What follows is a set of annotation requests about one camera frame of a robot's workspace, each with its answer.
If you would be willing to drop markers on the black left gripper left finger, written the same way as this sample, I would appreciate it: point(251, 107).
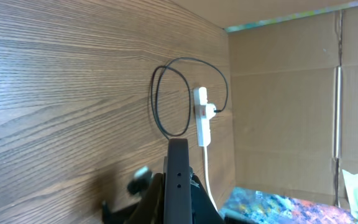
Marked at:
point(150, 208)

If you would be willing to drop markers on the white charger adapter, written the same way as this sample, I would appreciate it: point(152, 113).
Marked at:
point(210, 110)

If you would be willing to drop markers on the white power strip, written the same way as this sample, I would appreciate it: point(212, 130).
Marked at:
point(201, 115)

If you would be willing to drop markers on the blue Galaxy smartphone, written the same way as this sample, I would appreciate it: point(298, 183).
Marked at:
point(177, 204)

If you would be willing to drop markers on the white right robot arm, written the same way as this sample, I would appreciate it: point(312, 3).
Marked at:
point(118, 201)

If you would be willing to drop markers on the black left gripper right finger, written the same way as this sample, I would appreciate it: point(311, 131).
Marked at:
point(203, 210)

